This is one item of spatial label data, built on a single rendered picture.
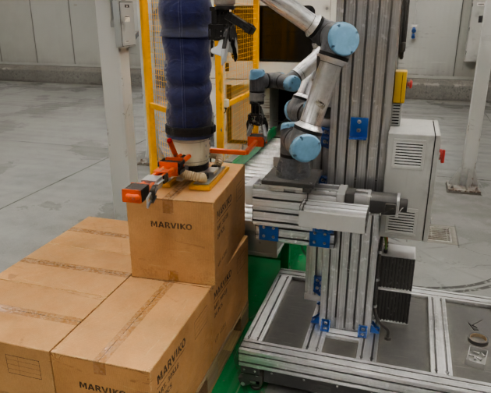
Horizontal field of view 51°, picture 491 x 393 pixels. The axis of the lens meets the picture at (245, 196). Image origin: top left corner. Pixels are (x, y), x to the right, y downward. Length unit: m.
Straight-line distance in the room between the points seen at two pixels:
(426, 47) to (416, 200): 9.23
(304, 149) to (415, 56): 9.51
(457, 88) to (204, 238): 9.53
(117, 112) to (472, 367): 2.73
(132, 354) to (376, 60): 1.48
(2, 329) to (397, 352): 1.71
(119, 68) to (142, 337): 2.20
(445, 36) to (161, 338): 10.05
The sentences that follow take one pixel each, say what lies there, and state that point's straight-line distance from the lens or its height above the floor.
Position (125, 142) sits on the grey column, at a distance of 3.88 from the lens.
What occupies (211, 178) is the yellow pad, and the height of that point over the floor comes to 0.97.
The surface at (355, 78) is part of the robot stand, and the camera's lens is 2.26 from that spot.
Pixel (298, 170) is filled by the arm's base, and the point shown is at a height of 1.08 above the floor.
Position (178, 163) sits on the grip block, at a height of 1.09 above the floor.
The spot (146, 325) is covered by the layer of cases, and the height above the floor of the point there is 0.54.
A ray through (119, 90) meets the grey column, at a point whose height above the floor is 1.18.
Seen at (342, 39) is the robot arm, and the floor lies 1.61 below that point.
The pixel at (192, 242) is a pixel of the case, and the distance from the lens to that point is 2.29.
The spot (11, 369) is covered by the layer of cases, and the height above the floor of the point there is 0.42.
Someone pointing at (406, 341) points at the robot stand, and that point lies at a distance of 2.71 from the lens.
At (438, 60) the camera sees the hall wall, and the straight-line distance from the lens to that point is 11.47.
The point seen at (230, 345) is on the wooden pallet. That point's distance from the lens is 2.88.
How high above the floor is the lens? 1.70
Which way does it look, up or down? 20 degrees down
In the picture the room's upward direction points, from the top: straight up
